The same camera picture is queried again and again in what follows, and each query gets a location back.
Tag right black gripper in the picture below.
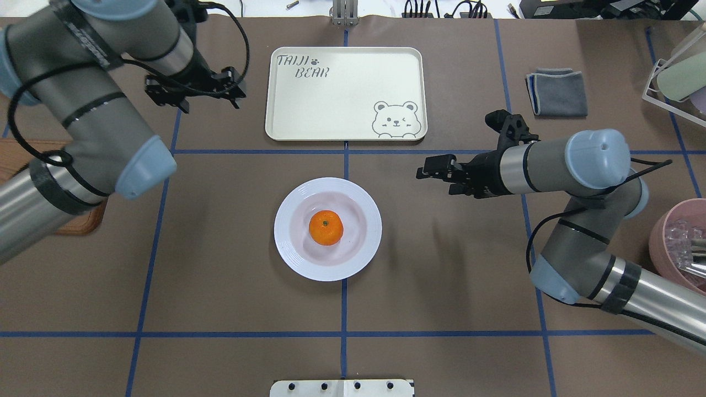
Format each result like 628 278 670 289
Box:
416 150 504 199

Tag aluminium frame post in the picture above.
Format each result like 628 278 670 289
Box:
330 0 360 28

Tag metal ice scoop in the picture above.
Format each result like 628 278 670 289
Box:
677 238 705 278

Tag grey folded cloth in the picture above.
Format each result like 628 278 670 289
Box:
526 68 588 118

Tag black power strip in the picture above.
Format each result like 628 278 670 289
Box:
398 1 492 19

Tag orange fruit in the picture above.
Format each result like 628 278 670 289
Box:
308 210 345 246

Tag cream bear tray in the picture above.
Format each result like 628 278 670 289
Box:
265 47 428 141

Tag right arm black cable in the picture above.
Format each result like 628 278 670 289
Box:
525 159 673 276

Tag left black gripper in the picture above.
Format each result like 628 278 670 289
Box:
145 66 247 114

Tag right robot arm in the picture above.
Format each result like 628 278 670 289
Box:
416 127 705 353

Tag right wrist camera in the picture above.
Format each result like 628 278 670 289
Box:
484 110 540 152

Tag pink bowl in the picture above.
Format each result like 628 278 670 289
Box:
649 198 705 296

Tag white plate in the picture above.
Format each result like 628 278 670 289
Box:
273 178 383 282

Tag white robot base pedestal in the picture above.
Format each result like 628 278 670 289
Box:
269 379 416 396

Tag white wire cup rack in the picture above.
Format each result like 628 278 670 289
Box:
642 31 705 128

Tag wooden cutting board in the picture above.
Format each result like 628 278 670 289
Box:
1 138 108 236

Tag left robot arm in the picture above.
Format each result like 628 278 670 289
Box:
2 1 249 263

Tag green cup on rack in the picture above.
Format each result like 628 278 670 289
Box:
656 52 705 101

